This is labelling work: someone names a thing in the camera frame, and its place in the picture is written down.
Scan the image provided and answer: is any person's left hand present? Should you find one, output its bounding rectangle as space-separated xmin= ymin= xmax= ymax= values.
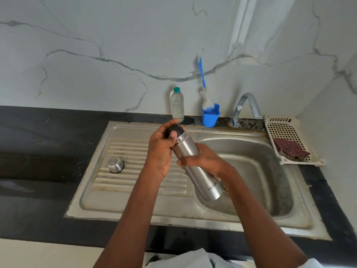
xmin=146 ymin=118 xmax=186 ymax=180

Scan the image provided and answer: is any person's right hand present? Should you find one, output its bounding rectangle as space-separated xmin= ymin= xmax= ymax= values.
xmin=177 ymin=143 xmax=232 ymax=179

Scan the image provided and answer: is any steel flask bottle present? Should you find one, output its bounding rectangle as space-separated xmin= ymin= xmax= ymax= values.
xmin=172 ymin=133 xmax=223 ymax=202

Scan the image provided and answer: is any black flask stopper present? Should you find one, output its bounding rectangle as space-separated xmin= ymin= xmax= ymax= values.
xmin=166 ymin=124 xmax=186 ymax=139

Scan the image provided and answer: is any person's left forearm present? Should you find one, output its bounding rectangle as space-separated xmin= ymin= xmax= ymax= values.
xmin=93 ymin=165 xmax=165 ymax=268

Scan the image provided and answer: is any person's right forearm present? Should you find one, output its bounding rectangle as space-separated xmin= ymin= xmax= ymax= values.
xmin=220 ymin=168 xmax=308 ymax=268

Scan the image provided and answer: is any stainless steel sink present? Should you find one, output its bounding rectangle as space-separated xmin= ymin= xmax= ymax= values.
xmin=65 ymin=121 xmax=332 ymax=241

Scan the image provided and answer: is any clear plastic water bottle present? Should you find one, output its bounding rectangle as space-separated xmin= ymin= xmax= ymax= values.
xmin=170 ymin=87 xmax=185 ymax=124

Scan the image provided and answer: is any blue plastic cup holder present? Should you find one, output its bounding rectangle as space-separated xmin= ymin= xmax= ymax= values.
xmin=201 ymin=103 xmax=220 ymax=128

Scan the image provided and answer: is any steel flask cap cup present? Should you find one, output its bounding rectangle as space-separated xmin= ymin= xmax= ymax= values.
xmin=107 ymin=157 xmax=125 ymax=174

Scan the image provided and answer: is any chrome sink faucet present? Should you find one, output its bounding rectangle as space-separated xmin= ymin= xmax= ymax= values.
xmin=229 ymin=93 xmax=263 ymax=129

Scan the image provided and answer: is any person's white shirt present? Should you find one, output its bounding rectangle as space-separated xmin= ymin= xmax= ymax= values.
xmin=144 ymin=248 xmax=325 ymax=268

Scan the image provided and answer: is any red checkered cloth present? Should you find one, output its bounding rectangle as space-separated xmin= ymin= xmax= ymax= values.
xmin=273 ymin=137 xmax=311 ymax=162

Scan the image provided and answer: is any white plastic basket tray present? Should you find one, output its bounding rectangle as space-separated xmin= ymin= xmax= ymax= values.
xmin=264 ymin=115 xmax=326 ymax=167

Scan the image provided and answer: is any blue handled bottle brush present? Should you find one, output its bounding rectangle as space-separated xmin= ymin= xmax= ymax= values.
xmin=197 ymin=57 xmax=215 ymax=111

